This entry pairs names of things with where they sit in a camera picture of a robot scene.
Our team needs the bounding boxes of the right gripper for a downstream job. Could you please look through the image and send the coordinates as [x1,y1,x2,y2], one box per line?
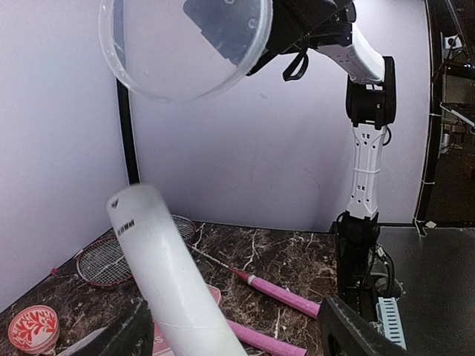
[183,0,357,77]

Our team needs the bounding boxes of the clear plastic tube lid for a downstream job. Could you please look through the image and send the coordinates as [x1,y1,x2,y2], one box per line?
[99,0,272,103]

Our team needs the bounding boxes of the red badminton racket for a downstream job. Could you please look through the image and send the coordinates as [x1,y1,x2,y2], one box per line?
[171,215,321,319]
[76,237,308,356]

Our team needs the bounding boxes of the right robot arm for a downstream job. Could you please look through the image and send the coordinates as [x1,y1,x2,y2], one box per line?
[183,1,396,318]

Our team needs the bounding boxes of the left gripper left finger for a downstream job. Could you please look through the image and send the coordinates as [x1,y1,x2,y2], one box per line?
[77,300,154,355]

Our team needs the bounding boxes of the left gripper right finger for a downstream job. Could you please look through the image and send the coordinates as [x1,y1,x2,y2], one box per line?
[318,296,408,355]

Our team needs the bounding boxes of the pink racket bag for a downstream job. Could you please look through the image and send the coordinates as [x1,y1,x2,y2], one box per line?
[147,285,231,355]

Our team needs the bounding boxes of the white cable tray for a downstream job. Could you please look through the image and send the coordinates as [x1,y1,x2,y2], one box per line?
[376,297,407,350]

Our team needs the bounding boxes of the red white patterned bowl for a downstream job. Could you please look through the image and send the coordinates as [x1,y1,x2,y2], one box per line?
[8,305,60,355]

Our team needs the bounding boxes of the white shuttlecock tube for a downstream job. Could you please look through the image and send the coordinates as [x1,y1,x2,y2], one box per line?
[106,184,246,356]

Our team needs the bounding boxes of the right black frame post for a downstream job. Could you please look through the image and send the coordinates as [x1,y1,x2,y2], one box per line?
[116,79,140,185]

